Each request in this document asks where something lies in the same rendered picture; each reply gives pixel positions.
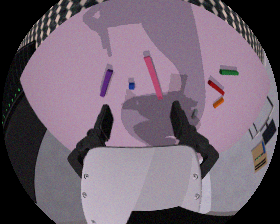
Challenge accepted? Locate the pink rod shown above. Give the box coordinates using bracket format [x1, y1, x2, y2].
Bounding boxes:
[144, 56, 163, 100]

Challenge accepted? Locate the orange rod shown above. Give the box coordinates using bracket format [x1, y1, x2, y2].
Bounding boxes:
[213, 97, 224, 108]

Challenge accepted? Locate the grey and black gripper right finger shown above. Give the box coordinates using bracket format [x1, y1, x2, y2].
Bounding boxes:
[170, 101, 219, 179]

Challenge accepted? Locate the grey rod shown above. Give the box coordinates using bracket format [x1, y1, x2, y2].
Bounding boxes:
[191, 109, 198, 119]

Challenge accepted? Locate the purple rod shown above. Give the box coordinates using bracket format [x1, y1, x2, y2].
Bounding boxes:
[100, 69, 113, 97]

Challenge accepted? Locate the red rod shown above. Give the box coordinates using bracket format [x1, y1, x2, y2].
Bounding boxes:
[208, 80, 225, 95]

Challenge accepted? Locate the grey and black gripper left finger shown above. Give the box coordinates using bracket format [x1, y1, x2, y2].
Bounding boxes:
[67, 104, 114, 178]

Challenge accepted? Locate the green rod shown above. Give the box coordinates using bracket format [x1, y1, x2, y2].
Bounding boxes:
[219, 69, 239, 75]

